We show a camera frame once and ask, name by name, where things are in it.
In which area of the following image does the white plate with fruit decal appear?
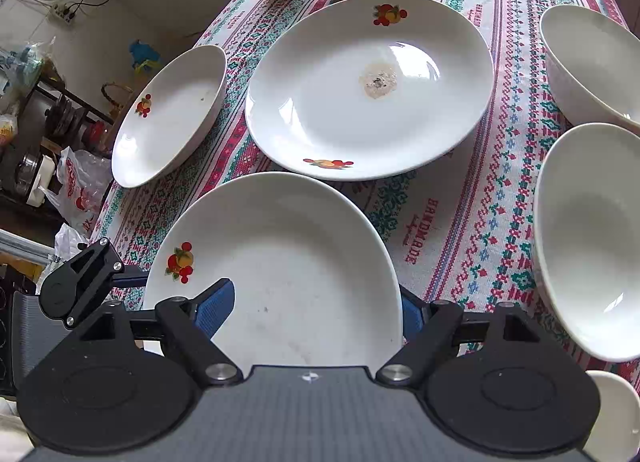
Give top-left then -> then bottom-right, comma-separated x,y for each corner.
143,173 -> 402,373

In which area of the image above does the white bowl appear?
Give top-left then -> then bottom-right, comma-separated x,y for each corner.
534,123 -> 639,362
539,4 -> 640,134
584,370 -> 640,462

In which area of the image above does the large white plate stained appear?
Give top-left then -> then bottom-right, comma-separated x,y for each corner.
245,0 -> 494,182

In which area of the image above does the white red plastic bag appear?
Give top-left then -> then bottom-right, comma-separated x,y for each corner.
44,147 -> 113,239

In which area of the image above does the black metal shelf rack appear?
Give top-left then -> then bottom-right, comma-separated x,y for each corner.
1,76 -> 114,223

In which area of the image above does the wicker basket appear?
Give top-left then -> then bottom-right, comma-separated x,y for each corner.
101,82 -> 134,120

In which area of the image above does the small white deep plate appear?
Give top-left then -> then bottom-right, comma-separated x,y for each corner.
111,44 -> 227,188

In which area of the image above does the blue thermos jug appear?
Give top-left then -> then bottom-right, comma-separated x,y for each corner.
129,40 -> 160,72

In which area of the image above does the white power strip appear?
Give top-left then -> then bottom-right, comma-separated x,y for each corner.
49,3 -> 76,26

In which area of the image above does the steel cooker with white handle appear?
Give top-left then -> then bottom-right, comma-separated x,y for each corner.
14,153 -> 55,208

